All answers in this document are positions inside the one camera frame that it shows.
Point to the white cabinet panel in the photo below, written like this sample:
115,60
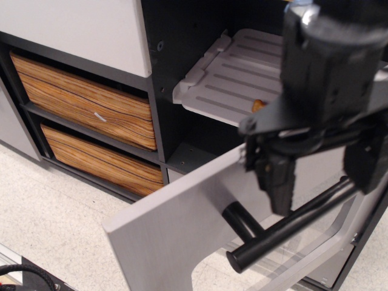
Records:
111,33

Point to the wood-pattern storage bin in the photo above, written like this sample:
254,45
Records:
134,175
108,111

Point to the upper wood-pattern storage bin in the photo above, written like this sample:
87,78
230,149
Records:
108,111

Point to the black oven door handle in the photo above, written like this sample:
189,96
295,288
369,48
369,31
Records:
258,241

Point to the white oven rack tray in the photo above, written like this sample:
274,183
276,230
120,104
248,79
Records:
233,73

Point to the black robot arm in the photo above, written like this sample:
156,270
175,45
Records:
344,22

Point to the toy chicken drumstick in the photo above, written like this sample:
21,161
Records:
258,104

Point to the grey oven door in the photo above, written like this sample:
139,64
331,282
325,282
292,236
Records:
162,239

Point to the lower wood-pattern storage bin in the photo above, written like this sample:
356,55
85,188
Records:
134,175

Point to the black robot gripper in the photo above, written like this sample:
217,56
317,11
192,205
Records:
326,98

